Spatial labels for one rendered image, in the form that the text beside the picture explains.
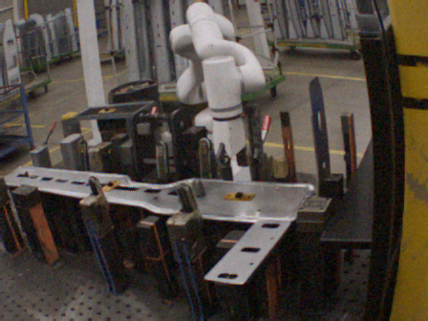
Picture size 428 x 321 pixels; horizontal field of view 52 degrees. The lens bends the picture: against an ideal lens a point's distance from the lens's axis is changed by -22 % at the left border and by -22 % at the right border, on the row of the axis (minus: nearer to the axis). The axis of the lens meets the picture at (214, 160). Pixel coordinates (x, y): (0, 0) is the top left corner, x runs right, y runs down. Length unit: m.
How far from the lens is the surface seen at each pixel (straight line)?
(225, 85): 1.37
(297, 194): 1.48
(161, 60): 6.63
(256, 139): 1.59
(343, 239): 1.16
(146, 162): 1.87
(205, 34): 1.51
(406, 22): 0.69
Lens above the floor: 1.62
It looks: 20 degrees down
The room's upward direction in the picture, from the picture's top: 9 degrees counter-clockwise
